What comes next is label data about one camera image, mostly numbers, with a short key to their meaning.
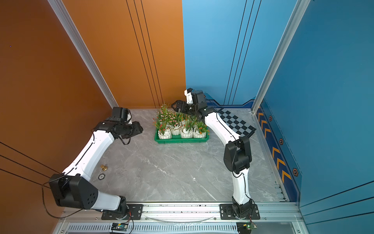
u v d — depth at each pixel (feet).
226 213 2.38
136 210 2.42
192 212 2.44
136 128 2.41
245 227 2.32
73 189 1.33
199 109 2.25
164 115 3.14
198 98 2.23
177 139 3.19
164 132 3.17
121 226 2.34
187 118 3.18
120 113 2.05
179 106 2.53
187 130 3.20
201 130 3.00
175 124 3.06
